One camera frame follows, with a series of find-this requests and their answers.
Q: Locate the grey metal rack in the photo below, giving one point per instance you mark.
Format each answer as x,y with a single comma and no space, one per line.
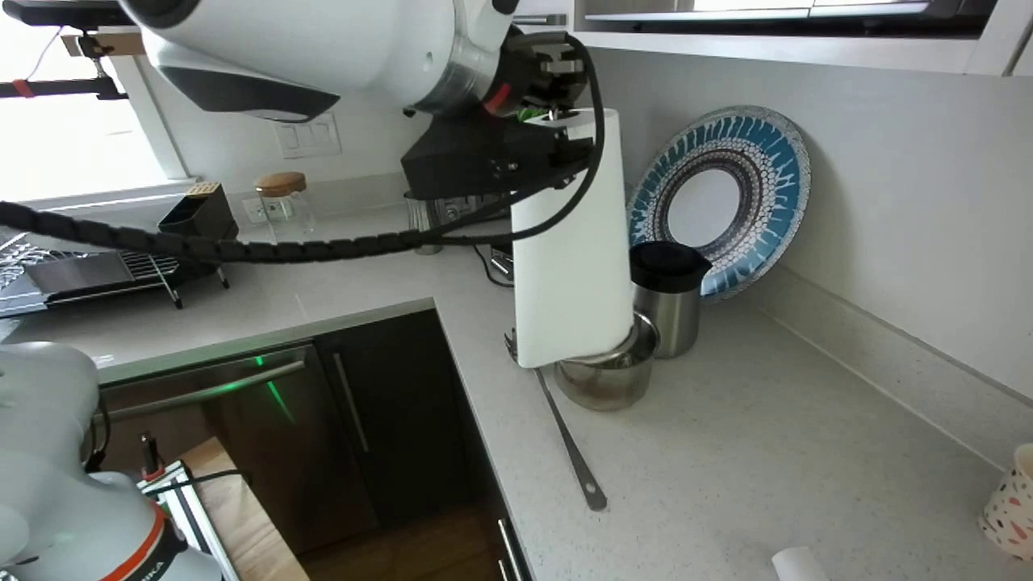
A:
75,276

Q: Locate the blue white decorative plate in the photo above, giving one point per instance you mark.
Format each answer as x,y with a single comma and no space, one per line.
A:
792,171

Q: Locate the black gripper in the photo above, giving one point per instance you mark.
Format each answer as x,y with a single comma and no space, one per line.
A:
543,70

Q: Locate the white wall outlet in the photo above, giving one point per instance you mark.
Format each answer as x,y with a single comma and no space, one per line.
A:
310,135

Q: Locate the dark lower cabinet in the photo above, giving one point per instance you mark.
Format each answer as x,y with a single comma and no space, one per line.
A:
409,453

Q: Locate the small black stand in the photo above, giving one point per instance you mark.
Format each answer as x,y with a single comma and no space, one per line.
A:
199,220

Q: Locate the black wrist camera block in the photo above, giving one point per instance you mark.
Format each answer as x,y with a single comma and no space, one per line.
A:
484,155

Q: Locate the dotted paper cup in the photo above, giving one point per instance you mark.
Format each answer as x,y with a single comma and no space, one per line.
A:
1012,504

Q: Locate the stainless steel microwave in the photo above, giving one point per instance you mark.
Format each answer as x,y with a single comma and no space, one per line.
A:
752,14

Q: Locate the small steel pot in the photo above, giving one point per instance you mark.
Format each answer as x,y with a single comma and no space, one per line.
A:
613,382

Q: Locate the white plastic utensil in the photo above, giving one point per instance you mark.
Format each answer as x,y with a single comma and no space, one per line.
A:
802,562

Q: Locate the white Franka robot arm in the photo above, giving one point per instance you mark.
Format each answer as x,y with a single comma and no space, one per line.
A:
325,44

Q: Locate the black camera with clamp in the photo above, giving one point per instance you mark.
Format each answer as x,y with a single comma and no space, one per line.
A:
67,10

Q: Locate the white paper towel roll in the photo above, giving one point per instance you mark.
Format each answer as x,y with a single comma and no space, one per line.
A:
570,270

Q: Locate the brown wooden object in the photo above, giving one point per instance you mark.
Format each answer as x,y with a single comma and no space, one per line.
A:
286,197

